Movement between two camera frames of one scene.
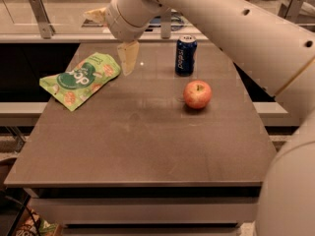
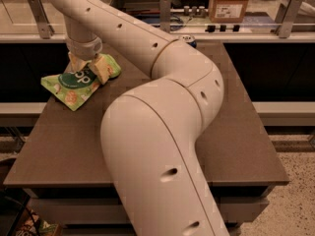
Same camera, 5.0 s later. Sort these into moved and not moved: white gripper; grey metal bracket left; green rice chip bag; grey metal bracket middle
Moved: white gripper
Not moved: grey metal bracket left; grey metal bracket middle; green rice chip bag
